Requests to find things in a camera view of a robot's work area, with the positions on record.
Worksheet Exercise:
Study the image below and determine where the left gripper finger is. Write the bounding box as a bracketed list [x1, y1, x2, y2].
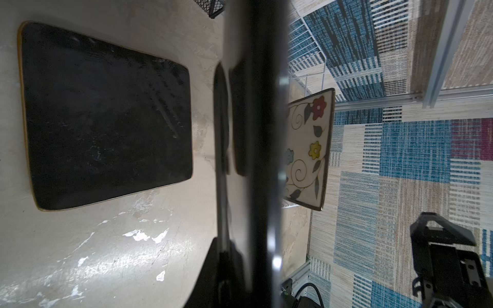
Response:
[184, 238, 247, 307]

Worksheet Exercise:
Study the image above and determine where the black square plate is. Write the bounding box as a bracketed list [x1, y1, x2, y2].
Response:
[18, 22, 193, 211]

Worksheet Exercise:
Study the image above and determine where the white wire dish rack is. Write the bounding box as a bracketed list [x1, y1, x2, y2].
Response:
[288, 17, 326, 96]

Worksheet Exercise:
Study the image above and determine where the floral square plate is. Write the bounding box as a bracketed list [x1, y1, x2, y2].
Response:
[212, 0, 336, 308]

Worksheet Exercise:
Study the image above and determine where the black wire shelf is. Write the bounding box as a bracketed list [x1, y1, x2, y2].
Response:
[194, 0, 225, 19]

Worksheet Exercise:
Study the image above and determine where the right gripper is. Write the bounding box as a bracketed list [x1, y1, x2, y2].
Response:
[410, 212, 492, 307]

